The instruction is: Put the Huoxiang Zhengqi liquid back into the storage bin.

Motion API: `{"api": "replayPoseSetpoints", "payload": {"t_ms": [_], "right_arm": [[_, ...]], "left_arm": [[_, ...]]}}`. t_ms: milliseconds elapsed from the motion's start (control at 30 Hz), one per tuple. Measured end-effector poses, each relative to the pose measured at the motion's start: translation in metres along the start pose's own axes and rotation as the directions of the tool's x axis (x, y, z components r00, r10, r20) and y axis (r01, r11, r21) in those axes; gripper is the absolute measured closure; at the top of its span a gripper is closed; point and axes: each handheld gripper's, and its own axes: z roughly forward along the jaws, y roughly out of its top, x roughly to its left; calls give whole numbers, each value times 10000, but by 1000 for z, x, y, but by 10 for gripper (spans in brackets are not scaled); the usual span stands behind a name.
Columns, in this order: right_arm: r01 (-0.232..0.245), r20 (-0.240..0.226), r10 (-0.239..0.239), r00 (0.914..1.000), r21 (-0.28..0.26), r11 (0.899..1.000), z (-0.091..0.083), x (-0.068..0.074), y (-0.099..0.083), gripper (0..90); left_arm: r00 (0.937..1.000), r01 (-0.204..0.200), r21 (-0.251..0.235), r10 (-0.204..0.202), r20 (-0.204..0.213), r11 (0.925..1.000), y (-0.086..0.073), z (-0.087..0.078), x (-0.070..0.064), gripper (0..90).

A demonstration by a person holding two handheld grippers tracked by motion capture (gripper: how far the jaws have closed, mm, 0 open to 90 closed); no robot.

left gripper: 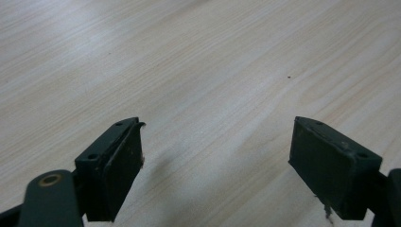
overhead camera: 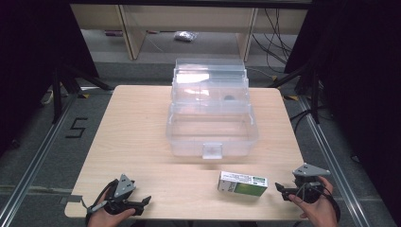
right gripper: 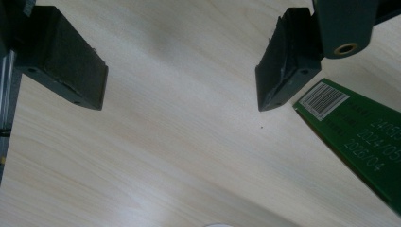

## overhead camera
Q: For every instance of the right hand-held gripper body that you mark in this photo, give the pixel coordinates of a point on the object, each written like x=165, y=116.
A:
x=307, y=171

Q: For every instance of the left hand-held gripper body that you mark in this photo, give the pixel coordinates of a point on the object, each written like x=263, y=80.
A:
x=124, y=186

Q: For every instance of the person's right hand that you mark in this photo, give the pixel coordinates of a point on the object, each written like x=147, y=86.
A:
x=318, y=211

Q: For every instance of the person's left hand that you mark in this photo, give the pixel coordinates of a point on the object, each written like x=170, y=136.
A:
x=105, y=219

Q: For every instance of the green and white carton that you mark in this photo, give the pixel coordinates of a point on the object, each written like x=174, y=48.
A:
x=242, y=186

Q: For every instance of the black metal stand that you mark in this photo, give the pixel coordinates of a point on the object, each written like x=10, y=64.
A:
x=315, y=94
x=57, y=94

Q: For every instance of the clear plastic storage box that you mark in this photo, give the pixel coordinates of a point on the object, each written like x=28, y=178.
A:
x=211, y=126

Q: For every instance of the black curtain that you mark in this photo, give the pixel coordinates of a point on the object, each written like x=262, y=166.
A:
x=28, y=63
x=362, y=78

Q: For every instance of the crumpled clear plastic bag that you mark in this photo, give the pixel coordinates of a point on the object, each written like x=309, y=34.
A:
x=185, y=35

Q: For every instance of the beige wooden desk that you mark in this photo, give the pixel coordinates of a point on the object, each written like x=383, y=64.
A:
x=189, y=17

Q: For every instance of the aluminium floor rail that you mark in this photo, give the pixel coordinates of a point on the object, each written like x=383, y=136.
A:
x=34, y=160
x=334, y=164

